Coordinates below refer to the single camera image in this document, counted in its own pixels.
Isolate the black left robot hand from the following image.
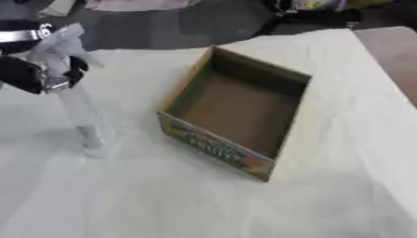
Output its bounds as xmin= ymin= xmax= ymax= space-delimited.
xmin=0 ymin=55 xmax=90 ymax=96

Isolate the tan cardboard box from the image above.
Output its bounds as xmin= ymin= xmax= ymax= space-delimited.
xmin=155 ymin=45 xmax=315 ymax=183

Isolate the pale pink cloth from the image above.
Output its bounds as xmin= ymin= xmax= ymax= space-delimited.
xmin=83 ymin=0 xmax=193 ymax=12

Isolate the black tripod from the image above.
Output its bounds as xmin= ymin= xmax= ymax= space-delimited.
xmin=252 ymin=0 xmax=365 ymax=37

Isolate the colourful bag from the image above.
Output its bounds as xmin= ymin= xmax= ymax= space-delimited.
xmin=291 ymin=0 xmax=349 ymax=10

